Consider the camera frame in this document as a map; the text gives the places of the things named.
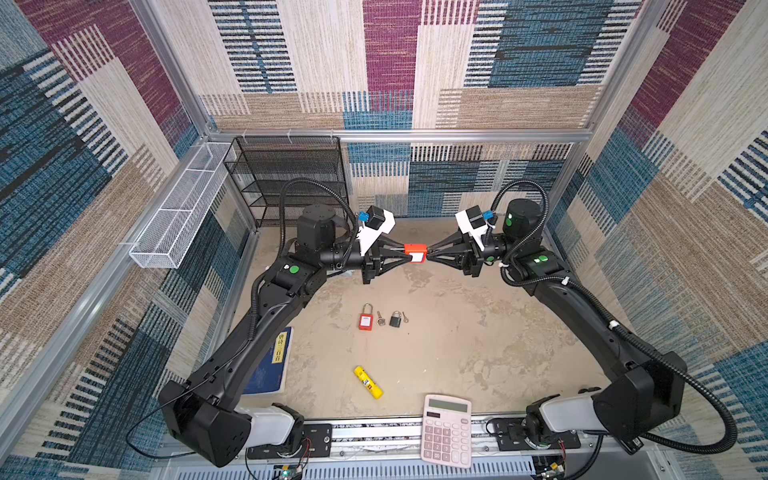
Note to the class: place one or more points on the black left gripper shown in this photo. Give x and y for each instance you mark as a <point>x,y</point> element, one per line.
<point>372,262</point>

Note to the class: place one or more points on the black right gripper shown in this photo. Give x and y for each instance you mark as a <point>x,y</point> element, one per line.
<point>470,261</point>

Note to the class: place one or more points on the small black padlock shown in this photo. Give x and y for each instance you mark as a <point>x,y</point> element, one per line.
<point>396,319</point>

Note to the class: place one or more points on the red padlock with key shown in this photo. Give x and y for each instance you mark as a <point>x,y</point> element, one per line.
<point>366,318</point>

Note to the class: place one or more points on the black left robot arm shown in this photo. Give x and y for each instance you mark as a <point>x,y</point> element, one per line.
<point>201,412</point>

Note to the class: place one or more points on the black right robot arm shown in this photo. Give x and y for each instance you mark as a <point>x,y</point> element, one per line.
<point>645,387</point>

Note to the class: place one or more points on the yellow glue stick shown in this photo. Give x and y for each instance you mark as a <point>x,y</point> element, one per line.
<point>368,382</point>

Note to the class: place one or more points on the blue notebook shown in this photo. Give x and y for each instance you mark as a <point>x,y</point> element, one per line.
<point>270,375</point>

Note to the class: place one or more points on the pink calculator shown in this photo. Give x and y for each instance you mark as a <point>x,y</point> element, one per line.
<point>446,431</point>

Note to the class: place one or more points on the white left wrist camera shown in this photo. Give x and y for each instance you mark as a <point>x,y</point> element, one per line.
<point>375,221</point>

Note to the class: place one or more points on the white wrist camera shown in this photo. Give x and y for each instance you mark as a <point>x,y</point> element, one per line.
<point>375,221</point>
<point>476,223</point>

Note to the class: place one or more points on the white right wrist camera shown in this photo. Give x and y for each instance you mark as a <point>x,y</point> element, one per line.
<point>476,223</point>

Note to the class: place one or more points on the black wire shelf rack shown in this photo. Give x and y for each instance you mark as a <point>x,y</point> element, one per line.
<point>259,166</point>

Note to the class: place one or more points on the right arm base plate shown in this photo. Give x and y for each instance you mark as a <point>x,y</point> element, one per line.
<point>510,435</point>

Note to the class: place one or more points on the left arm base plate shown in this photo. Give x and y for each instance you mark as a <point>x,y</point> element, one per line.
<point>313,440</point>

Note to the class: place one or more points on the white wire mesh basket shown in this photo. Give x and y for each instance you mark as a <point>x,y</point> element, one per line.
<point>165,241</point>

